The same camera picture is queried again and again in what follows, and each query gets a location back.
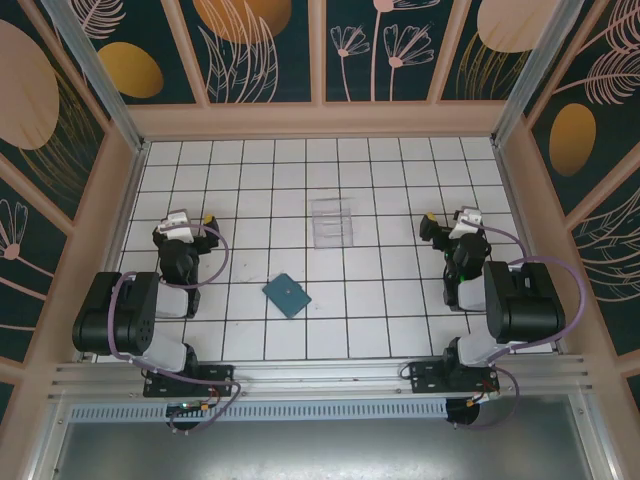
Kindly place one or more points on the teal card holder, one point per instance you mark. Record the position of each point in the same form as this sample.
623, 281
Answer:
287, 295

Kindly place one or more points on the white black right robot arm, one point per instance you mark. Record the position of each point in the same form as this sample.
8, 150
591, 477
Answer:
525, 310

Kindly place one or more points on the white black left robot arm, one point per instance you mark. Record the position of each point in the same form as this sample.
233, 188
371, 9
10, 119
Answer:
132, 320

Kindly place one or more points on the clear acrylic card stand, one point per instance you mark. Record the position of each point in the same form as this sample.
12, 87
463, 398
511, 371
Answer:
332, 225

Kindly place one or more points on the grey metal sheet panel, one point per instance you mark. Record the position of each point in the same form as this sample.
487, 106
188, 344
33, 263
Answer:
320, 450

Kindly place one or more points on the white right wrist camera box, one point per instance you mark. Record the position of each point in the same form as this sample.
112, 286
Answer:
467, 222

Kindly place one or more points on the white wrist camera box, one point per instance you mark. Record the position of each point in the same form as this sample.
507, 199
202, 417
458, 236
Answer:
467, 222
175, 227

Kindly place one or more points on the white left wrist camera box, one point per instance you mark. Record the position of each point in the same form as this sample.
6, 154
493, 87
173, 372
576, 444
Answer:
175, 227

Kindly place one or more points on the aluminium table side rail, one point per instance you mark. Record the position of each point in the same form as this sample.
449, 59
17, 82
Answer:
119, 240
513, 190

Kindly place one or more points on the aluminium corner post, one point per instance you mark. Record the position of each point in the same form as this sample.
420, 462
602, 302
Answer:
100, 75
526, 75

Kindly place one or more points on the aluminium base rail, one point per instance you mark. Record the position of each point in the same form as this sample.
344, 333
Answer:
320, 375

